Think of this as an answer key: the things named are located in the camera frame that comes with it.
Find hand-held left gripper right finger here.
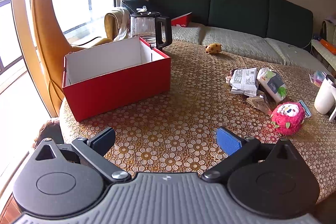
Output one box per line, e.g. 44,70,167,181
201,127,302,184

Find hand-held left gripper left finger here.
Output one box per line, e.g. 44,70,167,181
34,127,132,183

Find brown foil packet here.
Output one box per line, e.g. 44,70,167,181
246,94,275,115

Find red cardboard box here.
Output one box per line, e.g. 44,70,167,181
62,37,172,122

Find pink strawberry plush toy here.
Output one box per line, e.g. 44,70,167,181
270,101,306,135

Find white snack packet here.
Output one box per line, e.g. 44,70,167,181
230,68,259,97

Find wet wipes pack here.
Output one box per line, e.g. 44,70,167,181
257,67,286,104

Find light blue small carton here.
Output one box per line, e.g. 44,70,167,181
298,100,312,118

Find desktop with floral tablecloth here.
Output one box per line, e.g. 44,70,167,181
59,42,336,203

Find brown fuzzy object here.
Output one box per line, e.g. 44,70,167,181
33,119,61,148

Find yellow spotted plush toy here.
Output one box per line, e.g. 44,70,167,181
205,43,222,54

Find white cup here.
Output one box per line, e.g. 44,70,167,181
314,74,336,122

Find colourful card packet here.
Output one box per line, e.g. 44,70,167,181
308,70,328,88

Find white cloth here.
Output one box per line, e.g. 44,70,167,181
114,7,132,42

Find glass electric kettle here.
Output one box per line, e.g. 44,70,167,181
130,11,173,50

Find orange chair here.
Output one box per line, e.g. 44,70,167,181
10,0,113,118

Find red box lid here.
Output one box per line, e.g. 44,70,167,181
171,12,193,28

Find dark green sofa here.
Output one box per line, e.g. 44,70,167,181
121,0,328,67

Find orange flat object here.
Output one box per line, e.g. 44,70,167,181
319,39,336,54

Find dark green pillow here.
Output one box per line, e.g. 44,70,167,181
121,0,158,15

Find black cable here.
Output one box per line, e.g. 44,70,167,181
76,36,102,45

